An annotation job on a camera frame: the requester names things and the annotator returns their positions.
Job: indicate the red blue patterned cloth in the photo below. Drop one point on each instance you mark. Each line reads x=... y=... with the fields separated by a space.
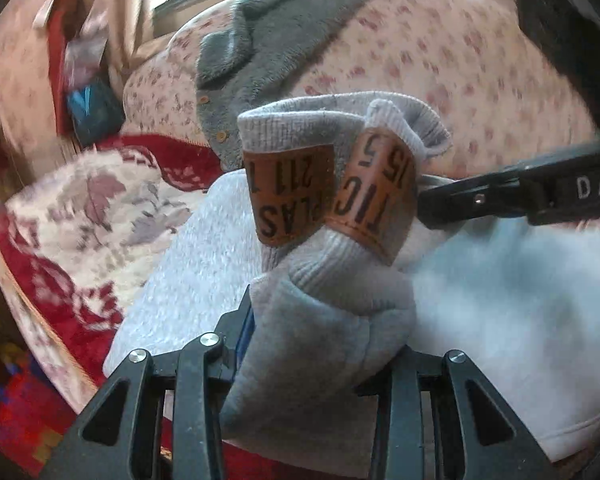
x=25 y=405

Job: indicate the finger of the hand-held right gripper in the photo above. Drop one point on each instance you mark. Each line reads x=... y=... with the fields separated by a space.
x=460 y=205

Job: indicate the grey fleece jacket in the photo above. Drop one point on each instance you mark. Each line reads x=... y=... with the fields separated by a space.
x=250 y=60

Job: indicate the blue packet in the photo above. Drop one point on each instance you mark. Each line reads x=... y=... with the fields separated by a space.
x=92 y=112

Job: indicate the dark cloth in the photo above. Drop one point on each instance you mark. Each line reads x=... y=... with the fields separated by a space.
x=565 y=25

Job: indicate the beige curtain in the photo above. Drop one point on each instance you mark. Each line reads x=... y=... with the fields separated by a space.
x=115 y=5

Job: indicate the clear plastic bag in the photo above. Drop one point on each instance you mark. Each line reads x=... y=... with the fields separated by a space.
x=85 y=55

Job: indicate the light grey sweatshirt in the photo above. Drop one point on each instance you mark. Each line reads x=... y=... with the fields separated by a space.
x=330 y=310

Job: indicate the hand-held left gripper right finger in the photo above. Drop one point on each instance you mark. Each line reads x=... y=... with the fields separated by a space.
x=405 y=400

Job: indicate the floral fleece blanket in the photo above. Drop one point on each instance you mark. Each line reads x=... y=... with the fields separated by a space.
x=95 y=210

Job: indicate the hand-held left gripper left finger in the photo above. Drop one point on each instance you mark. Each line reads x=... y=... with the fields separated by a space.
x=244 y=340

